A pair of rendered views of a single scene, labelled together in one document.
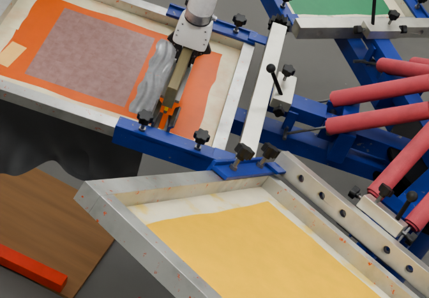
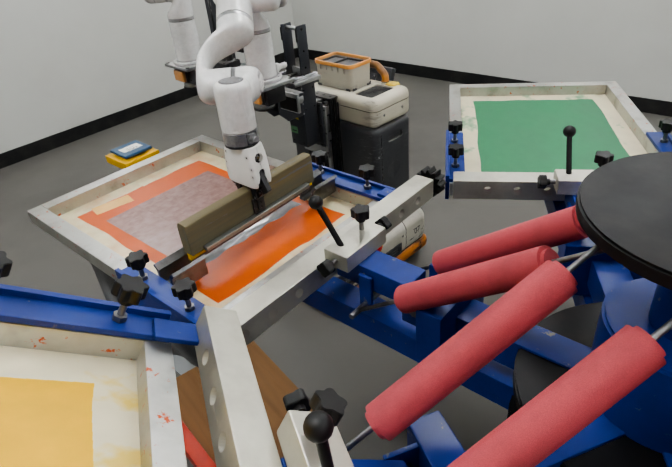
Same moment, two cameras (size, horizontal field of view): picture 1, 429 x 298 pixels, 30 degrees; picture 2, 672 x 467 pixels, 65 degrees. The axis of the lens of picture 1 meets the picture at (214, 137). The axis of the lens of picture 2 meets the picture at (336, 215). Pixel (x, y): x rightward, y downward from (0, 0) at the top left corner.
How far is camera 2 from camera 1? 166 cm
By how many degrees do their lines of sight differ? 37
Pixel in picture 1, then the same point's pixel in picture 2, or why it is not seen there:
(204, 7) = (226, 118)
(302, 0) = (503, 166)
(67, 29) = (190, 186)
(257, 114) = (297, 271)
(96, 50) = (200, 204)
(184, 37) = (233, 169)
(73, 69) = (156, 220)
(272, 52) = (388, 203)
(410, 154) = (461, 343)
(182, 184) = not seen: outside the picture
